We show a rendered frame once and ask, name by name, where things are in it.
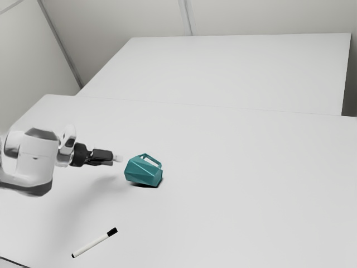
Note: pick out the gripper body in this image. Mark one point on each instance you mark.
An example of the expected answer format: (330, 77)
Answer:
(81, 153)

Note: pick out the teal faceted mug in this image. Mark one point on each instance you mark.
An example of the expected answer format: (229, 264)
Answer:
(143, 171)

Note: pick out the white marker pen black cap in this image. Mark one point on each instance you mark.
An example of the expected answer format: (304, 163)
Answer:
(93, 243)

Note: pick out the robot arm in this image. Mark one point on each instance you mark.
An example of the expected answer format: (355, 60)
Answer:
(34, 156)

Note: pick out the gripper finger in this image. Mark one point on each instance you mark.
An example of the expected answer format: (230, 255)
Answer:
(101, 162)
(106, 154)

